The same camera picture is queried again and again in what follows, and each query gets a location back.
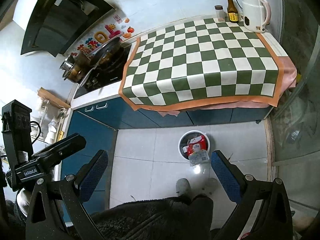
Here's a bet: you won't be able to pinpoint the brown sauce bottle yellow label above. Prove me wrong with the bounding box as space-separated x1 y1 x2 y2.
227 0 239 23

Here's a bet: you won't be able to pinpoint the black frying pan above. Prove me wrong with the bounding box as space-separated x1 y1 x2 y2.
80 37 121 87

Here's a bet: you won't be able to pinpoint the wooden dish rack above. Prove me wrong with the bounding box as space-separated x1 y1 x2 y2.
31 87 70 144

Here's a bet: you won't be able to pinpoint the white pink electric kettle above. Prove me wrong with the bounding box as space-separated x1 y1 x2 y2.
242 0 271 33

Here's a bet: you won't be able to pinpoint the grey slipper shoe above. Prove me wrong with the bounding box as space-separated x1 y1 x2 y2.
176 178 191 197
202 177 219 197

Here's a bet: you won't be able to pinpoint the green white checkered tablecloth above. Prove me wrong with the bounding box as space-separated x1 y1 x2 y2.
119 18 297 112

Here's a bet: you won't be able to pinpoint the steel pot with lid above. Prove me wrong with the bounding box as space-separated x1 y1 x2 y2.
60 53 89 83

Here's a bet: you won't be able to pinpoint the small glass spice jar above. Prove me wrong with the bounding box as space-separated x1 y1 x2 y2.
214 5 225 22

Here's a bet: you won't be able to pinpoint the colourful wall stickers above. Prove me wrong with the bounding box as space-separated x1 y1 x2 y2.
66 11 135 56

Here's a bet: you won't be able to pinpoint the black range hood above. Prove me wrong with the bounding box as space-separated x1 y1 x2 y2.
21 0 113 57

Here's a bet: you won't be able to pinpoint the white gloved left hand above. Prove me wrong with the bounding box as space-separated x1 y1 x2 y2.
16 189 31 218

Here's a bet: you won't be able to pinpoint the white round trash bin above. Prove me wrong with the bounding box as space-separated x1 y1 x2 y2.
178 130 211 166

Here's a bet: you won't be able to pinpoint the large red white food bag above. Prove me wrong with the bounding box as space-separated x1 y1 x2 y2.
187 135 209 166

